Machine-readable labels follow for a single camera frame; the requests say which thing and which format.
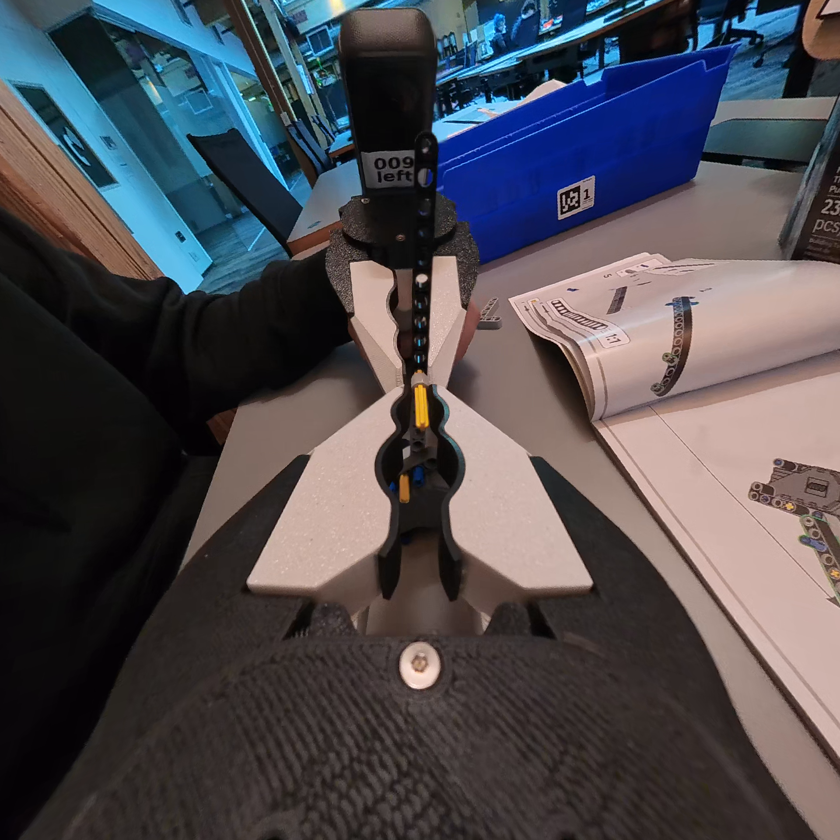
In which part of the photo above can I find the person in black sweatshirt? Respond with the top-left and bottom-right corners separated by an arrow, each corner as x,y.
0,206 -> 224,840

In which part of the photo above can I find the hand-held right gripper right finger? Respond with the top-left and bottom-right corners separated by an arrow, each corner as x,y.
430,379 -> 598,630

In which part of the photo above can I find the person's left forearm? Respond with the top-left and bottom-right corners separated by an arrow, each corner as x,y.
177,252 -> 355,421

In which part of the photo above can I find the black office chair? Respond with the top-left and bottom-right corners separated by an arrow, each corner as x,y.
185,128 -> 294,258

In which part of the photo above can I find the black toy set box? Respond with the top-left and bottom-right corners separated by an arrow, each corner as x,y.
777,0 -> 840,263

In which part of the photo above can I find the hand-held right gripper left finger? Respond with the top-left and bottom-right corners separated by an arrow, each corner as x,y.
244,379 -> 411,631

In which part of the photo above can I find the long wooden work table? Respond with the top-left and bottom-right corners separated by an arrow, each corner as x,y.
433,0 -> 680,119

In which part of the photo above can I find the white instruction booklet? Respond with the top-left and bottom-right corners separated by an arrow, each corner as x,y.
508,252 -> 840,765

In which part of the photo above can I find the blue plastic bin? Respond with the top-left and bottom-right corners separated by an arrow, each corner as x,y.
434,42 -> 741,265

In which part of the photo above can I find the grey desk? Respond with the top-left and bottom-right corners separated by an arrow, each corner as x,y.
184,157 -> 840,840

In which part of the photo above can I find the grey table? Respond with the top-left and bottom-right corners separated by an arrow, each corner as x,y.
702,97 -> 837,173

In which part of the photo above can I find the person's left hand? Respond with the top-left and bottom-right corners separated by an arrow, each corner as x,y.
346,305 -> 481,366

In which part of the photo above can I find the black toy beam assembly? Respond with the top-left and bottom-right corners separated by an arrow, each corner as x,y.
384,131 -> 463,546

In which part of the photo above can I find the black wall sign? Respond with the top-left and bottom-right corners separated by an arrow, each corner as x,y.
8,80 -> 120,191

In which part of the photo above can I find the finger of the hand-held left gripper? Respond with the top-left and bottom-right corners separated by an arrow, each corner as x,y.
425,256 -> 469,389
350,261 -> 414,395

